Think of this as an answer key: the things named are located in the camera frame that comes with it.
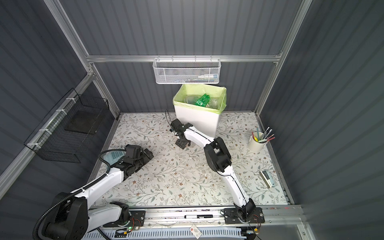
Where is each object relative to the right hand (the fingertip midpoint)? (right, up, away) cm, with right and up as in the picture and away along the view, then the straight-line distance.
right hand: (187, 140), depth 103 cm
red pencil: (+51, +2, -14) cm, 53 cm away
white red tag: (+6, -40, -33) cm, 52 cm away
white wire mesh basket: (-1, +56, +21) cm, 60 cm away
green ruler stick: (+45, +5, -11) cm, 46 cm away
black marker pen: (+7, -35, -29) cm, 46 cm away
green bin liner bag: (+1, +32, 0) cm, 32 cm away
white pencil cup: (+43, -3, -9) cm, 44 cm away
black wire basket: (-59, +5, -31) cm, 67 cm away
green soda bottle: (+11, +26, -11) cm, 30 cm away
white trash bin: (+9, +17, -20) cm, 28 cm away
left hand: (-23, -8, -14) cm, 28 cm away
